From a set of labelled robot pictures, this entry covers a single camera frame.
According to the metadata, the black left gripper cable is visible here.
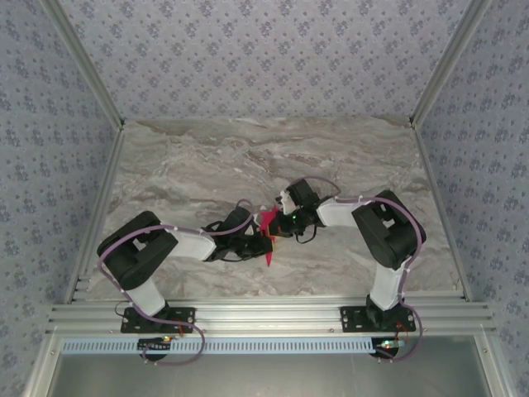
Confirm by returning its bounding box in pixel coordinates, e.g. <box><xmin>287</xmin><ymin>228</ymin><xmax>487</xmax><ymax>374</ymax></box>
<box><xmin>205</xmin><ymin>221</ymin><xmax>255</xmax><ymax>265</ymax></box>

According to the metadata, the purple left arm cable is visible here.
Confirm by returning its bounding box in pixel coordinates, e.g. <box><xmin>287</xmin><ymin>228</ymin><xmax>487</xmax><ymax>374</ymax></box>
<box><xmin>97</xmin><ymin>198</ymin><xmax>254</xmax><ymax>368</ymax></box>

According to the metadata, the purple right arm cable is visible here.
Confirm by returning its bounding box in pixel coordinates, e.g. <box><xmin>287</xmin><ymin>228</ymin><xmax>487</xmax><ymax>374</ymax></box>
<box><xmin>288</xmin><ymin>176</ymin><xmax>427</xmax><ymax>364</ymax></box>

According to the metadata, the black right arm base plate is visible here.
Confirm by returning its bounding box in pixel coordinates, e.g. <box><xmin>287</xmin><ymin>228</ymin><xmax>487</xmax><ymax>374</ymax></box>
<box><xmin>339</xmin><ymin>305</ymin><xmax>416</xmax><ymax>333</ymax></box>

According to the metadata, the white slotted cable duct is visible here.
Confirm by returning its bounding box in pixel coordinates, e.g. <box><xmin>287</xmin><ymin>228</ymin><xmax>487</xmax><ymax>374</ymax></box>
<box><xmin>60</xmin><ymin>336</ymin><xmax>398</xmax><ymax>356</ymax></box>

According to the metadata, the aluminium table side rail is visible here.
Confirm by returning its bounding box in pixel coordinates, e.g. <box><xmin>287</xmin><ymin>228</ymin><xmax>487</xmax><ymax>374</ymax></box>
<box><xmin>64</xmin><ymin>123</ymin><xmax>126</xmax><ymax>305</ymax></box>
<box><xmin>412</xmin><ymin>123</ymin><xmax>474</xmax><ymax>302</ymax></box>

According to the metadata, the aluminium upright frame post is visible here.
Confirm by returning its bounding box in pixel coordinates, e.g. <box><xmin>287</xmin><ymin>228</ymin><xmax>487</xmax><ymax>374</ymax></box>
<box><xmin>40</xmin><ymin>0</ymin><xmax>126</xmax><ymax>130</ymax></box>
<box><xmin>407</xmin><ymin>0</ymin><xmax>493</xmax><ymax>128</ymax></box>

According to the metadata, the black controller board with LED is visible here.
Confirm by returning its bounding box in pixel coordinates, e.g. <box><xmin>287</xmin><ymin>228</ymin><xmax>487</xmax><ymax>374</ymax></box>
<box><xmin>370</xmin><ymin>337</ymin><xmax>405</xmax><ymax>357</ymax></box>
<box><xmin>137</xmin><ymin>336</ymin><xmax>174</xmax><ymax>353</ymax></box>

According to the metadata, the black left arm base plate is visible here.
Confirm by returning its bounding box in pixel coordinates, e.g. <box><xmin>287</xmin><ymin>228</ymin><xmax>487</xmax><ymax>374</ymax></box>
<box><xmin>120</xmin><ymin>306</ymin><xmax>197</xmax><ymax>334</ymax></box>

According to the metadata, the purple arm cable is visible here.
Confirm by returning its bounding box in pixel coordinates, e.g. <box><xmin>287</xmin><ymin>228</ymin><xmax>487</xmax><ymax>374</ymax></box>
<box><xmin>288</xmin><ymin>176</ymin><xmax>427</xmax><ymax>364</ymax></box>
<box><xmin>97</xmin><ymin>198</ymin><xmax>254</xmax><ymax>368</ymax></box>

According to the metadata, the grey metal sheet panel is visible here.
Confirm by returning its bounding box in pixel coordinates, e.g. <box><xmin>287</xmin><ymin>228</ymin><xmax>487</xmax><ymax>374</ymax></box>
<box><xmin>45</xmin><ymin>351</ymin><xmax>493</xmax><ymax>397</ymax></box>

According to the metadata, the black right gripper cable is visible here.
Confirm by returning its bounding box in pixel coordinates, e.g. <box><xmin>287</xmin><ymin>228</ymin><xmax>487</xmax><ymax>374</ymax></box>
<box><xmin>293</xmin><ymin>224</ymin><xmax>318</xmax><ymax>246</ymax></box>

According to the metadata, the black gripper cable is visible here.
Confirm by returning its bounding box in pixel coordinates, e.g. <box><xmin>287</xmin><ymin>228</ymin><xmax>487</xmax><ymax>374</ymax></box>
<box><xmin>205</xmin><ymin>221</ymin><xmax>255</xmax><ymax>265</ymax></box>
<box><xmin>293</xmin><ymin>224</ymin><xmax>318</xmax><ymax>246</ymax></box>

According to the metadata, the aluminium frame cross beam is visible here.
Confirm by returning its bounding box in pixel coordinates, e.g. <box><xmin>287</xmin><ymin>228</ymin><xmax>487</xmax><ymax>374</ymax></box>
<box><xmin>45</xmin><ymin>294</ymin><xmax>498</xmax><ymax>337</ymax></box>

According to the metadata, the pink paper sheet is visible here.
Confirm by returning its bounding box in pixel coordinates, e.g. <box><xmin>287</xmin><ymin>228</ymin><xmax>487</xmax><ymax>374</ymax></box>
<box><xmin>259</xmin><ymin>208</ymin><xmax>281</xmax><ymax>268</ymax></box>

